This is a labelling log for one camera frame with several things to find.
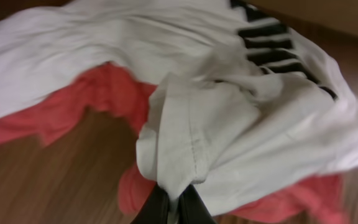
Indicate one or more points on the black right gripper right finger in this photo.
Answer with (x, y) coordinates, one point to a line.
(192, 209)

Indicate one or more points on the white t-shirt black print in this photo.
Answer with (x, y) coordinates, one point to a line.
(244, 106)

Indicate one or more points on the red t-shirt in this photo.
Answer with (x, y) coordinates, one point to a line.
(111, 88)

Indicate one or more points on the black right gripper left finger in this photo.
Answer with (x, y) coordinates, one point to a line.
(155, 209)

